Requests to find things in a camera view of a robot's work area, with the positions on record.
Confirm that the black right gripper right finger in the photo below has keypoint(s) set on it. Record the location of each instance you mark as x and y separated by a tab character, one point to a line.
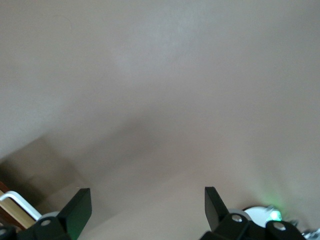
215	215

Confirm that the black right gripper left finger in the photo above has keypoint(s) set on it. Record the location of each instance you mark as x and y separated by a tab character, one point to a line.
75	212

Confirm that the brown table cover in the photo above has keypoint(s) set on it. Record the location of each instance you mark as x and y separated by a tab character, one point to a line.
160	75

